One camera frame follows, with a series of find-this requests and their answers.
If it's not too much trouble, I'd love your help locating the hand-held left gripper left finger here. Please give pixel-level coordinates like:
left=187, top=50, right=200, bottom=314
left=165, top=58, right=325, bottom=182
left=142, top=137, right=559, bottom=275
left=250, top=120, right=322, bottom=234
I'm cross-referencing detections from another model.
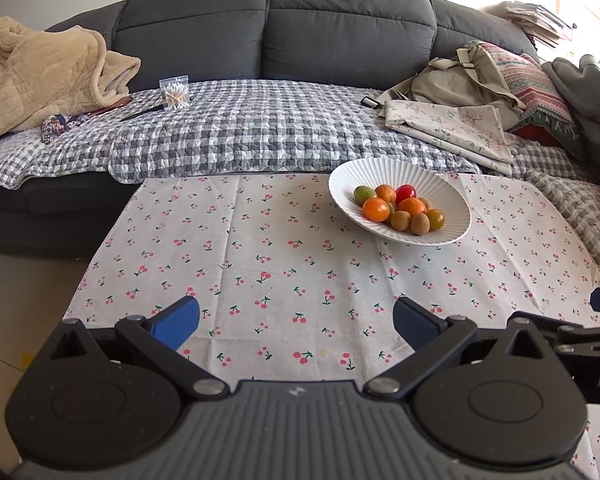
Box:
left=45, top=295, right=231, bottom=402

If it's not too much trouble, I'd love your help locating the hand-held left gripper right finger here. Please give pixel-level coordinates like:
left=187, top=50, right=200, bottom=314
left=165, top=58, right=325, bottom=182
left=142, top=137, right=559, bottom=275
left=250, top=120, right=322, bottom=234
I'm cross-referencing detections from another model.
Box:
left=363, top=296, right=557, bottom=397

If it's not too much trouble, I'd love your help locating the white ribbed plate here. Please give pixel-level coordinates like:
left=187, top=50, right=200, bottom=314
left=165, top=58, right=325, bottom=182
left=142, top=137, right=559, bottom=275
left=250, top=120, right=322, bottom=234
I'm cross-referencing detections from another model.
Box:
left=328, top=157, right=473, bottom=247

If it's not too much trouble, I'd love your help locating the light grey checkered blanket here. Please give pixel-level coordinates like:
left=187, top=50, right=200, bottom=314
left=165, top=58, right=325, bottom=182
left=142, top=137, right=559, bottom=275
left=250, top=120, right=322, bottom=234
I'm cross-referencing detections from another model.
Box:
left=524, top=168, right=600, bottom=287

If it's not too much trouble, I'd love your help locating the cherry print tablecloth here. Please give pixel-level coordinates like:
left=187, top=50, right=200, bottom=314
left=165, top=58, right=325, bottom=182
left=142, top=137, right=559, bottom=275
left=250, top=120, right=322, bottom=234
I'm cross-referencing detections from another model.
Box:
left=62, top=172, right=600, bottom=480

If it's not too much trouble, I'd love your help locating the red cushion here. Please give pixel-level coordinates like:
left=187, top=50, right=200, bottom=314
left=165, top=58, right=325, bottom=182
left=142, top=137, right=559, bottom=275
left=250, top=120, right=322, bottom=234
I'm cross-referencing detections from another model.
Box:
left=511, top=122, right=566, bottom=149

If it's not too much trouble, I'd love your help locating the folded floral cloth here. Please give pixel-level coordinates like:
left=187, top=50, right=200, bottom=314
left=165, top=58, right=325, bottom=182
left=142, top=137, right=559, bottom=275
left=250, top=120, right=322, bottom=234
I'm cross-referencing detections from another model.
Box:
left=383, top=99, right=516, bottom=178

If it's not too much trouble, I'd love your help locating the grey hooded sweatshirt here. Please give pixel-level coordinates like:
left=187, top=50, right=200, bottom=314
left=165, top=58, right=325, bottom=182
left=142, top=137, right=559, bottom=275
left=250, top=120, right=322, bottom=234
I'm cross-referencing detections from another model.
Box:
left=541, top=54, right=600, bottom=172

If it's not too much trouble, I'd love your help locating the black pen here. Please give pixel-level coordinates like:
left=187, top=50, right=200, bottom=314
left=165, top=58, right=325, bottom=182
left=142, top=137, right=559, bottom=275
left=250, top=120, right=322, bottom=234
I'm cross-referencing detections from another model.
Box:
left=119, top=104, right=167, bottom=122

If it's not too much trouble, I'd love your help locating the grey checkered quilt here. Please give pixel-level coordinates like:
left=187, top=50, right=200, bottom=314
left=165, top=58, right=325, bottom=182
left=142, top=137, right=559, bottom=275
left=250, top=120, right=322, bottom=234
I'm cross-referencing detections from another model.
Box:
left=0, top=79, right=586, bottom=194

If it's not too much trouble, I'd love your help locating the pink patterned pillow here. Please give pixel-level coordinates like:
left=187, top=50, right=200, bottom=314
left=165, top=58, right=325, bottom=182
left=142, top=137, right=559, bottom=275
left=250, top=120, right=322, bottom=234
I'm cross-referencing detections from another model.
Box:
left=467, top=40, right=587, bottom=162

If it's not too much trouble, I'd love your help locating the red pen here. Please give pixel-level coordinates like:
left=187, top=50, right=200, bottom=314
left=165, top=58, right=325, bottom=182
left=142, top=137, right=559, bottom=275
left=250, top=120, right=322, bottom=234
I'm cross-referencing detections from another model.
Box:
left=86, top=95, right=134, bottom=117

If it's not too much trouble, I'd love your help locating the patterned small pouch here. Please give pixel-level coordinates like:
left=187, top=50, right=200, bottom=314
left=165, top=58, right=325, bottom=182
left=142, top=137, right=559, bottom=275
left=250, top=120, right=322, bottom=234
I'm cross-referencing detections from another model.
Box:
left=40, top=113, right=89, bottom=144

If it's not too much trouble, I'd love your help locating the clear cotton swab box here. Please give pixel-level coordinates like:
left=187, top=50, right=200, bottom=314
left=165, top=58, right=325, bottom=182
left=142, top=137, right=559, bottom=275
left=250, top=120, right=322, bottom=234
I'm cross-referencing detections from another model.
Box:
left=159, top=75, right=191, bottom=111

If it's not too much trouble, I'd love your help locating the beige canvas bag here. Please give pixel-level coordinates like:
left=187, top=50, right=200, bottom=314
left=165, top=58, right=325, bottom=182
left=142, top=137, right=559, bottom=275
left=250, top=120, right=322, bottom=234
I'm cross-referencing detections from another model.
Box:
left=380, top=42, right=527, bottom=117

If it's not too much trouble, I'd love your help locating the beige fleece blanket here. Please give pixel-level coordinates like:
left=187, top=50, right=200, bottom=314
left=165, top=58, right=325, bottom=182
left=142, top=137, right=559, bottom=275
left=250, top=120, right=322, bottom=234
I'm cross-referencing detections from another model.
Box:
left=0, top=16, right=142, bottom=144

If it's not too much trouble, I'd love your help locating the stack of magazines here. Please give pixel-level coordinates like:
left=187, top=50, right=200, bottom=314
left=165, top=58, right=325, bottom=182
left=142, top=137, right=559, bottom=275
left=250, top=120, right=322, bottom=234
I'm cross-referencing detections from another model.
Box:
left=500, top=2, right=577, bottom=50

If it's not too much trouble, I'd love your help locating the dark grey sofa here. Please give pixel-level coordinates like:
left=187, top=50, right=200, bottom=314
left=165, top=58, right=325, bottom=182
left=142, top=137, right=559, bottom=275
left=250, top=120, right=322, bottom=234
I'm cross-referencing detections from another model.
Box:
left=0, top=0, right=542, bottom=262

